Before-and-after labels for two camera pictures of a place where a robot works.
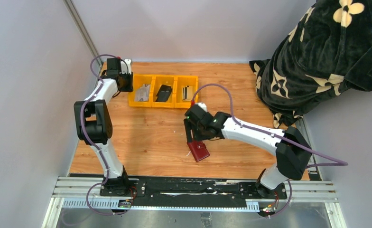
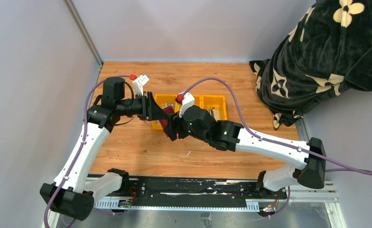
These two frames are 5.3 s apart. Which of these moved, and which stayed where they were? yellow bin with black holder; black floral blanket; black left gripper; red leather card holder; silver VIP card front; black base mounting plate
Moved: black left gripper; red leather card holder; silver VIP card front; yellow bin with black holder
Stayed: black base mounting plate; black floral blanket
